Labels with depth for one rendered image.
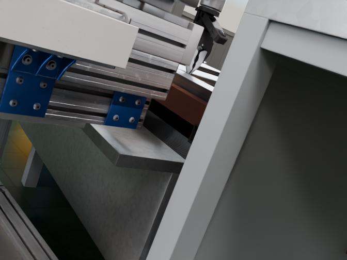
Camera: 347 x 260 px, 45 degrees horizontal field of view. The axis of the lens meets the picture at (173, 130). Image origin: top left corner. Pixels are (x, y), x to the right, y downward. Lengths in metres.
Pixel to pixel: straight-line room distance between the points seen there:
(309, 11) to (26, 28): 0.35
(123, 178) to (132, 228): 0.15
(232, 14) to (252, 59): 5.40
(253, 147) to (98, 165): 0.81
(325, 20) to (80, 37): 0.35
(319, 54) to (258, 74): 0.09
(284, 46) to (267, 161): 0.21
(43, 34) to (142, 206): 0.62
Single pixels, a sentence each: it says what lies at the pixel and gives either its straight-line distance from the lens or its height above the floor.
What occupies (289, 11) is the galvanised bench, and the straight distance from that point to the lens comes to 0.45.
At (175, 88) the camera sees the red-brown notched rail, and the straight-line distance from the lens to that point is 1.12.
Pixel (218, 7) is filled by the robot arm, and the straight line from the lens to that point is 1.34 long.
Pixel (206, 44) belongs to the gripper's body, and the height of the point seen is 0.96.
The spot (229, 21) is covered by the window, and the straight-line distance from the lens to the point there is 5.85.
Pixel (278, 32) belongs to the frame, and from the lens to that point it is 0.46.
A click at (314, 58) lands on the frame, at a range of 0.42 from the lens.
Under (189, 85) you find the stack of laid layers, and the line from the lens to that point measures 1.14.
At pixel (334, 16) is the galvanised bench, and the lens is 0.41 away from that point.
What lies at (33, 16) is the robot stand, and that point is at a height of 0.92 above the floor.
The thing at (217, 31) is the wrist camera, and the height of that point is 1.01.
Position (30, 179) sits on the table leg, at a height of 0.04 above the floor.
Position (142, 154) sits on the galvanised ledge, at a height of 0.68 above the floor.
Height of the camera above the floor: 0.96
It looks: 13 degrees down
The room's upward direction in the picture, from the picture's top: 21 degrees clockwise
